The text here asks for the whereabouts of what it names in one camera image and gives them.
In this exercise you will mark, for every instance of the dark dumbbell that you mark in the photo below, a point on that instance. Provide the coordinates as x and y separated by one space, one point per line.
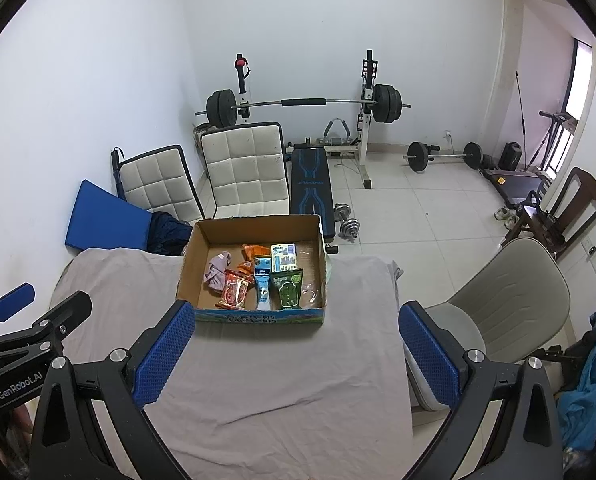
341 211

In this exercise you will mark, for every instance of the thin black bar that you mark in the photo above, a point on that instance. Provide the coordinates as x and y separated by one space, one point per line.
521 115

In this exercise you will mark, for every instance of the black treadmill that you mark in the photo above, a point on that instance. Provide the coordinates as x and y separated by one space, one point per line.
520 187

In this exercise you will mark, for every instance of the grey shell chair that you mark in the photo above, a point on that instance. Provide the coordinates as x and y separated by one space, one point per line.
507 290

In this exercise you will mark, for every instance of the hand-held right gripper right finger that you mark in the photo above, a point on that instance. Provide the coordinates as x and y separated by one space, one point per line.
427 355

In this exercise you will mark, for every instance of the green snack packet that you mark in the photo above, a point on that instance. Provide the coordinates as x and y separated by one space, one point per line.
287 290

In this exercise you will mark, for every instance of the purple sock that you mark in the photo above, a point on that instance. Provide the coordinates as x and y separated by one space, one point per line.
215 272

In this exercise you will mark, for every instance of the orange snack packet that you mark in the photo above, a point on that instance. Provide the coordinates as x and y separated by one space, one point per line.
253 252

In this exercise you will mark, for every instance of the blue cloth on rack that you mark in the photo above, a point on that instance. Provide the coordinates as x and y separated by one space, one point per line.
592 395

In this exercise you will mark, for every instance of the pair of white shoes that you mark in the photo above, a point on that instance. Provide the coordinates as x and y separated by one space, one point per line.
505 213

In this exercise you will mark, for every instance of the white barbell rack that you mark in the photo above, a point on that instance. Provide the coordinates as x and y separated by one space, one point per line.
363 135

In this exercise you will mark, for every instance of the white blue tissue pack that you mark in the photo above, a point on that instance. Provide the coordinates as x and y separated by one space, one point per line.
284 255

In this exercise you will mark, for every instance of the dark blue cloth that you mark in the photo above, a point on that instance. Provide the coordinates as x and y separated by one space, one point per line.
168 232

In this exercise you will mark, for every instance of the dark wooden chair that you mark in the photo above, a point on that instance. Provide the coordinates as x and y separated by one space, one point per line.
585 195

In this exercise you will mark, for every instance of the black speaker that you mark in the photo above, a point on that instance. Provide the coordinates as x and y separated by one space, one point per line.
511 156

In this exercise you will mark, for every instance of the white padded chair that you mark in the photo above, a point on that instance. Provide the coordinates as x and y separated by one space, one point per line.
158 185
243 165

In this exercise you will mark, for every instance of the chrome dumbbell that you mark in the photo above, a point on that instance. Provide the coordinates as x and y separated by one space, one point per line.
350 230

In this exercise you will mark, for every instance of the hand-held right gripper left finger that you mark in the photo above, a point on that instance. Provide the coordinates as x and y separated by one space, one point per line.
164 355

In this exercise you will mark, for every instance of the black pole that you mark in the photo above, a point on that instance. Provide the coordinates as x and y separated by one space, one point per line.
118 172

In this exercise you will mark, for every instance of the red snack packet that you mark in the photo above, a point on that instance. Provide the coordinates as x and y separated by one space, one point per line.
234 290

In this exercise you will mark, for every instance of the black stand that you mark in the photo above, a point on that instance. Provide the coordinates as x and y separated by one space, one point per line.
560 354

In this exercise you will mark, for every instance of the long light blue packet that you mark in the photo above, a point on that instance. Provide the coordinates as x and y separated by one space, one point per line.
263 285

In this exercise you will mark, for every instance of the grey table cloth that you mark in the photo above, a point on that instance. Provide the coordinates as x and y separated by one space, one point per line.
278 385

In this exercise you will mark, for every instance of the person's left forearm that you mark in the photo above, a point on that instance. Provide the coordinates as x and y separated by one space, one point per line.
8 445

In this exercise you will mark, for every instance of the short barbell with black plates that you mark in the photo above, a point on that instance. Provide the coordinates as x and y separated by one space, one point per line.
418 156

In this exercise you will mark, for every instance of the window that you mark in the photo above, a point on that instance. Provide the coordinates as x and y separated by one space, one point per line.
580 80

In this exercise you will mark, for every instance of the clear plastic wrap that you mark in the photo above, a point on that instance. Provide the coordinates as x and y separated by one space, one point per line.
312 294

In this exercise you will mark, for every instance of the blue foam mat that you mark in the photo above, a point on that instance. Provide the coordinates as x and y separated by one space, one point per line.
108 215

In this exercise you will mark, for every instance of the long barbell with black plates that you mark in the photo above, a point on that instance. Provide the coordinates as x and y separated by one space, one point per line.
303 102

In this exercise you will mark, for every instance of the black blue weight bench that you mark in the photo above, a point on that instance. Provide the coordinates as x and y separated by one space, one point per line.
310 185

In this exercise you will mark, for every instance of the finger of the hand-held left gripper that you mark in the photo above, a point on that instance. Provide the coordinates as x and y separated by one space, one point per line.
13 300
68 312

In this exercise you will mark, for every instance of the cardboard box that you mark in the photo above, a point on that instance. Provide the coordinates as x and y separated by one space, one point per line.
200 265

